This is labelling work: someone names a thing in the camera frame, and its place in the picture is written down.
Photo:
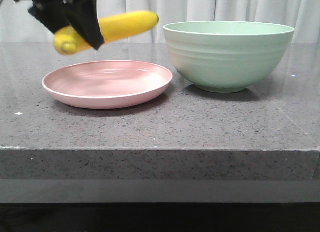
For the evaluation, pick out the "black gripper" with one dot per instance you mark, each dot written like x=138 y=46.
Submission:
x=82 y=15

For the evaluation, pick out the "pink plate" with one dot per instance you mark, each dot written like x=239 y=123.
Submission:
x=108 y=84

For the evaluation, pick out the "yellow banana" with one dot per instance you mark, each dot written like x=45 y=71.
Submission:
x=67 y=41

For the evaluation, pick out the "grey curtain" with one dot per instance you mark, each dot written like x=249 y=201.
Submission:
x=302 y=15

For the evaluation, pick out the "green bowl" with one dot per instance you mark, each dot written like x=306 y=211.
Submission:
x=226 y=56

